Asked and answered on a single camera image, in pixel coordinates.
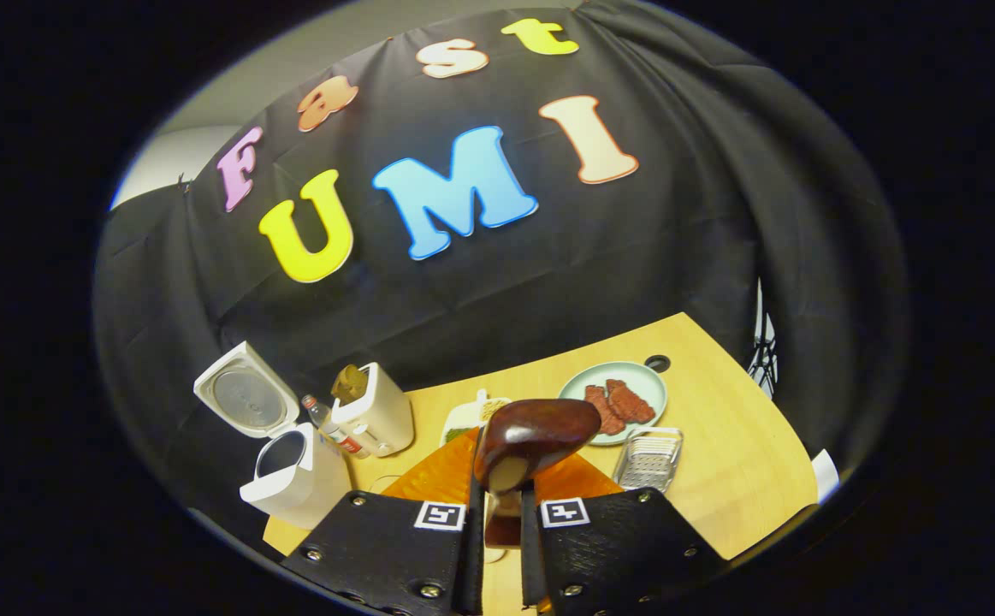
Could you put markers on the pale green plate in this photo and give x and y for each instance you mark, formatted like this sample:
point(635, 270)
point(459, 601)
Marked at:
point(647, 381)

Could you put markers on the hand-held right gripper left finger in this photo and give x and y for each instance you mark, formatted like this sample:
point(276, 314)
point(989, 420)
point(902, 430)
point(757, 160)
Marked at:
point(386, 547)

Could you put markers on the brown wooden spoon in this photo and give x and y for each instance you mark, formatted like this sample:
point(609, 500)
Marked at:
point(540, 428)

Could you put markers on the clear plastic bottle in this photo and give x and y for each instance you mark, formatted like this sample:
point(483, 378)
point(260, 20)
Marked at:
point(334, 432)

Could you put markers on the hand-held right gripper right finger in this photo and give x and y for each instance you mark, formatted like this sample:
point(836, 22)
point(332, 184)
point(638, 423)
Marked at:
point(617, 547)

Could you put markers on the black backdrop cloth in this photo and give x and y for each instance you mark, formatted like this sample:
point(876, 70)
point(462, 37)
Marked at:
point(634, 257)

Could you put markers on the metal mesh chopstick holder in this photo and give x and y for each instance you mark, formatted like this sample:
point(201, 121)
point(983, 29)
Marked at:
point(647, 462)

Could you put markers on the brown toast slice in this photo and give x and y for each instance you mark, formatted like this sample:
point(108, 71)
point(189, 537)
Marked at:
point(347, 385)

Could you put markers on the white paper sheet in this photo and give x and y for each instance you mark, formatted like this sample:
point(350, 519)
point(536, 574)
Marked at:
point(824, 475)

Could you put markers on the red meat piece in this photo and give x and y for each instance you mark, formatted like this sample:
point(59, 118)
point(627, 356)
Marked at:
point(631, 402)
point(604, 412)

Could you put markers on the white divided grain dish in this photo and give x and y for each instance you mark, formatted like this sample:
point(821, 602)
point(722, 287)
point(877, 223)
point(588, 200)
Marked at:
point(463, 419)

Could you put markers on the white rice cooker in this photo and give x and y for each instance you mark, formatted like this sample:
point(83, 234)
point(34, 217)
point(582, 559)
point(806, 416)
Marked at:
point(309, 488)

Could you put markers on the white toaster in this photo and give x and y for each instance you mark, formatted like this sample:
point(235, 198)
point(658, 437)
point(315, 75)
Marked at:
point(382, 415)

